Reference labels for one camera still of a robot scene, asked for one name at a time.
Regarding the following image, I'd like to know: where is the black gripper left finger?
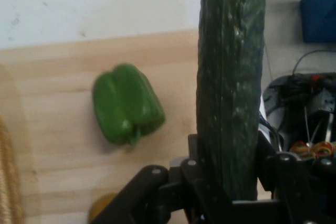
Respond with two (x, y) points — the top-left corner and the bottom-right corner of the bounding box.
(89, 133), (232, 224)

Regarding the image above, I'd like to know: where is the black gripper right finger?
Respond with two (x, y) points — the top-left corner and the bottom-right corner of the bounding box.
(256, 131), (336, 224)

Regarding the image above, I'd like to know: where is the dark green cucumber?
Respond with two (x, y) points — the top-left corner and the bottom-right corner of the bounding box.
(195, 0), (268, 201)

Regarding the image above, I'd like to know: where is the small orange fruit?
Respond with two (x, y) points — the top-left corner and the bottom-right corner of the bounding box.
(87, 193), (119, 224)

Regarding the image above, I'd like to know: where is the black electronic device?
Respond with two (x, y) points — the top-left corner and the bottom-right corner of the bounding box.
(261, 71), (336, 154)

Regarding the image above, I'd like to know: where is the green bell pepper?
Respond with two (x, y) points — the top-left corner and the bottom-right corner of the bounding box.
(91, 62), (166, 147)

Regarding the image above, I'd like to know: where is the woven wicker basket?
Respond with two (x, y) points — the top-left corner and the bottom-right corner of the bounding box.
(0, 113), (26, 224)

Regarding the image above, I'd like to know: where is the blue box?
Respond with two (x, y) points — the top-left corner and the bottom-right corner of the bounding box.
(299, 0), (336, 44)

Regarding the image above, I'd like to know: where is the red yellow wire bundle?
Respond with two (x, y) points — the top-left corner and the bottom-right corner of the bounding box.
(289, 140), (336, 159)

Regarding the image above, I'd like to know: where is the wooden cutting board with handle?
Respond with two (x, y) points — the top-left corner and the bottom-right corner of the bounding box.
(0, 30), (272, 224)

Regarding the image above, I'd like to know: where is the thin black looped cable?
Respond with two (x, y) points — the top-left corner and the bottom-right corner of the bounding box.
(292, 49), (336, 76)

